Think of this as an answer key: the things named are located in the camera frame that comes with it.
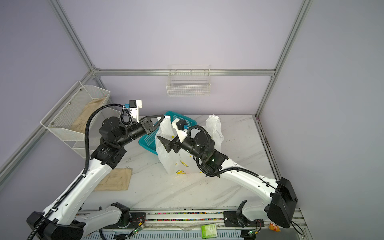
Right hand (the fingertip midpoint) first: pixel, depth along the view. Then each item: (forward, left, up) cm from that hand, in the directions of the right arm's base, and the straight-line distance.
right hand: (165, 129), depth 62 cm
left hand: (+3, 0, +4) cm, 5 cm away
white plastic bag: (-4, -6, -22) cm, 23 cm away
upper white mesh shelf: (+13, +56, -7) cm, 58 cm away
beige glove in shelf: (+9, +47, -7) cm, 48 cm away
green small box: (-32, -19, -37) cm, 52 cm away
